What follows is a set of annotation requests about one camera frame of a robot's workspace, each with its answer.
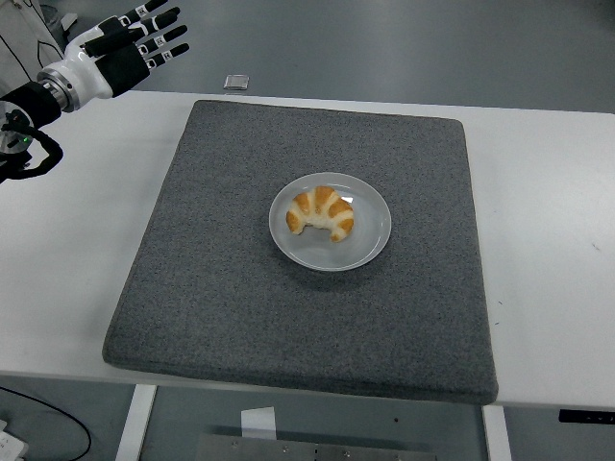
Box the round white plate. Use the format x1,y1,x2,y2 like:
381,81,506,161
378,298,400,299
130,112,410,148
267,171,393,274

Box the black table control panel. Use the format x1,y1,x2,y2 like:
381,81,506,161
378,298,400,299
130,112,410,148
557,408,615,425

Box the golden croissant bread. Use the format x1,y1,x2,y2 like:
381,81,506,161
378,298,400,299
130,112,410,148
285,185,356,244

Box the thin black floor cable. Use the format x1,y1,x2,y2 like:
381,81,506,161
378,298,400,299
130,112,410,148
0,386,92,461

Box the grey felt mat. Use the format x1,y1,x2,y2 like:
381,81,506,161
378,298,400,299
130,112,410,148
101,99,499,406

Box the white table leg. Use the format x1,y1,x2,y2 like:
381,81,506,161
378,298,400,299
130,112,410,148
481,405,513,461
113,383,159,461

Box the white fabric with black seams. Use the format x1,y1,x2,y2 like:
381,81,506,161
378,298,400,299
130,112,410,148
0,0,73,97

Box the white power strip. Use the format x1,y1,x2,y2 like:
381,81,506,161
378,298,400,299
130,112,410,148
0,420,29,460

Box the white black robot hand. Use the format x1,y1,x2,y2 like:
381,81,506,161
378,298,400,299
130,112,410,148
58,0,191,105

